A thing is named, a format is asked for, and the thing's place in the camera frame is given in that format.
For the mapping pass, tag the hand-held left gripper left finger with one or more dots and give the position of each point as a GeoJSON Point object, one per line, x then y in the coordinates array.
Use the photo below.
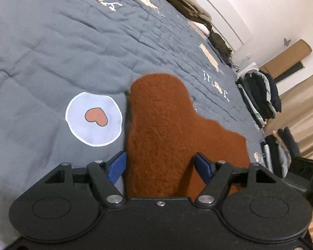
{"type": "Point", "coordinates": [117, 168]}

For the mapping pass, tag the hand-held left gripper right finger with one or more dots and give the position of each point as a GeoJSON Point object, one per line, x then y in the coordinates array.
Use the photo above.
{"type": "Point", "coordinates": [202, 165]}

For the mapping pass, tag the brown fuzzy garment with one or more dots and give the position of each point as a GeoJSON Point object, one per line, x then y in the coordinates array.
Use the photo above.
{"type": "Point", "coordinates": [159, 135]}

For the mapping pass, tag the stack of folded dark clothes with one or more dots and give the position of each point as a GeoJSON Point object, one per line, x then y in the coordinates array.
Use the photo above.
{"type": "Point", "coordinates": [258, 96]}

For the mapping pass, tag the grey garment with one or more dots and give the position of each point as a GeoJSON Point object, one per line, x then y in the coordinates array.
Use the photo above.
{"type": "Point", "coordinates": [274, 156]}

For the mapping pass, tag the navy blue garment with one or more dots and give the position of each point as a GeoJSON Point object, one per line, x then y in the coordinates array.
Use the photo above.
{"type": "Point", "coordinates": [289, 140]}

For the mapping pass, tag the beige curtain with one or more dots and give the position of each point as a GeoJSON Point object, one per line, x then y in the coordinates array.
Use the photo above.
{"type": "Point", "coordinates": [302, 114]}

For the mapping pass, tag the grey printed blanket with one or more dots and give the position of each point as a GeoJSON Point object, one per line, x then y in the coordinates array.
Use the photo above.
{"type": "Point", "coordinates": [41, 57]}

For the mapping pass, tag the white cloth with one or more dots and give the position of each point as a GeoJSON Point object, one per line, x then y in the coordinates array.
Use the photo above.
{"type": "Point", "coordinates": [200, 28]}

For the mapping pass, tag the olive green jacket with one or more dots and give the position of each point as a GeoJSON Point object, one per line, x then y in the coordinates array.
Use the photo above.
{"type": "Point", "coordinates": [190, 2]}

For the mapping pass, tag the butterfly wall sticker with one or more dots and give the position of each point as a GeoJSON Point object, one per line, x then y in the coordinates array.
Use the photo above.
{"type": "Point", "coordinates": [286, 42]}

